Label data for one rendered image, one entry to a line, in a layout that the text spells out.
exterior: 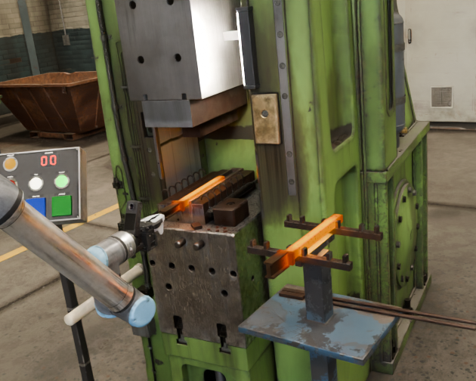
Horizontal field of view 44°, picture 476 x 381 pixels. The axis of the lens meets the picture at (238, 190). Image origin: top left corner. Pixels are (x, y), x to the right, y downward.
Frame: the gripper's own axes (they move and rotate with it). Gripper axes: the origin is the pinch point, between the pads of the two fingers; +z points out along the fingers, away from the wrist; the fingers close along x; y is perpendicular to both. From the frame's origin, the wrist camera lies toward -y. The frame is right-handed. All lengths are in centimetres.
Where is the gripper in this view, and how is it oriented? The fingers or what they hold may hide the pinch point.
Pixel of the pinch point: (160, 215)
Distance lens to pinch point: 202.7
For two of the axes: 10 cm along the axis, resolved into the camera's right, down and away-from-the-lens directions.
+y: 1.0, 9.5, 3.0
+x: 8.8, 0.5, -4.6
